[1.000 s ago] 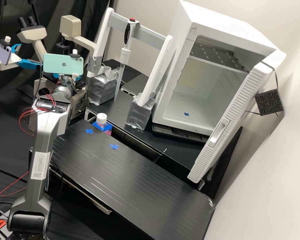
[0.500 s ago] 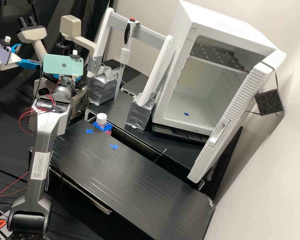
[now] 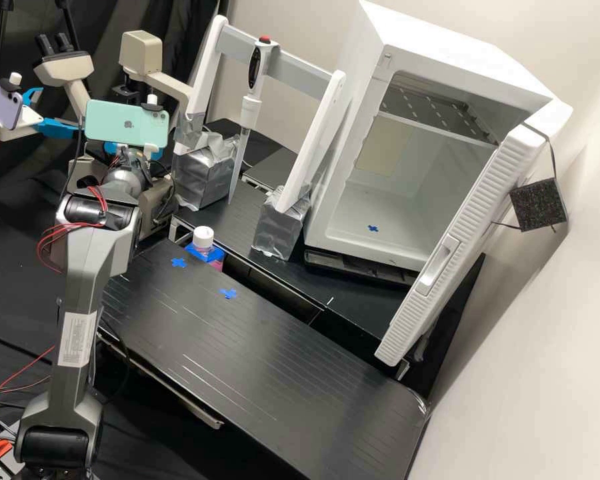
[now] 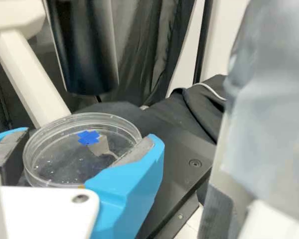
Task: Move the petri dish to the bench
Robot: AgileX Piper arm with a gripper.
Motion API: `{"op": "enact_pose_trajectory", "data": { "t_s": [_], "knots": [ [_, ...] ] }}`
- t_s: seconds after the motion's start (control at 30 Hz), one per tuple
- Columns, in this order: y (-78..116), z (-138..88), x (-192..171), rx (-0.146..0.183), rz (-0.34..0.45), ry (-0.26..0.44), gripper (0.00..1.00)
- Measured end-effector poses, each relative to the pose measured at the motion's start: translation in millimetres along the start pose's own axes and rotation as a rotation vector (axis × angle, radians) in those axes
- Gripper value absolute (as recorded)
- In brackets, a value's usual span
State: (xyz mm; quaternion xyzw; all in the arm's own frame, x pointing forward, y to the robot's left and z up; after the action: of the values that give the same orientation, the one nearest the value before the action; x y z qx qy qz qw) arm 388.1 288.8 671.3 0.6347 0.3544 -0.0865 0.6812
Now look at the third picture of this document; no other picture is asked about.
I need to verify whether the white pipette stand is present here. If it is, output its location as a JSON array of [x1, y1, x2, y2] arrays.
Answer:
[[171, 14, 354, 262]]

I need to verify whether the white incubator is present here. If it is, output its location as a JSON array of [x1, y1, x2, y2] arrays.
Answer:
[[302, 0, 555, 274]]

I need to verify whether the incubator door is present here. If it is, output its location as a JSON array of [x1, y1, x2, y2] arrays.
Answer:
[[374, 99, 574, 370]]

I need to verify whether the black platform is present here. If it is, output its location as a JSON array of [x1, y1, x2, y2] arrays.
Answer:
[[97, 238, 429, 480], [299, 249, 487, 401], [239, 147, 302, 195], [169, 183, 332, 329]]

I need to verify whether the red wire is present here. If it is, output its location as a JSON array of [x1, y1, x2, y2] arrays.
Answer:
[[0, 345, 57, 424]]

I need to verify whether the right wrist camera phone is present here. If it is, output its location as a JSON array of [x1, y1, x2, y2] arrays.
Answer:
[[83, 92, 171, 154]]

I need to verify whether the pipette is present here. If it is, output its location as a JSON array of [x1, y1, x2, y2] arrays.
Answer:
[[227, 37, 280, 207]]

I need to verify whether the black cable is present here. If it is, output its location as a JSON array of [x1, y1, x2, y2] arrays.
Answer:
[[87, 343, 132, 403]]

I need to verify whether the small bottle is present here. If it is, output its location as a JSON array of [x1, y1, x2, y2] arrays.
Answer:
[[191, 225, 217, 257]]

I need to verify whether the blue bottle holder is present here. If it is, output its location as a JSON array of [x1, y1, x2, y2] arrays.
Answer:
[[183, 241, 227, 274]]

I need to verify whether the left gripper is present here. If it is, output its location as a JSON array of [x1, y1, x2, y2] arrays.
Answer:
[[0, 87, 88, 143]]

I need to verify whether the black tray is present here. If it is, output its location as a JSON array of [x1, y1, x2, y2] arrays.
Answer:
[[303, 248, 422, 287]]

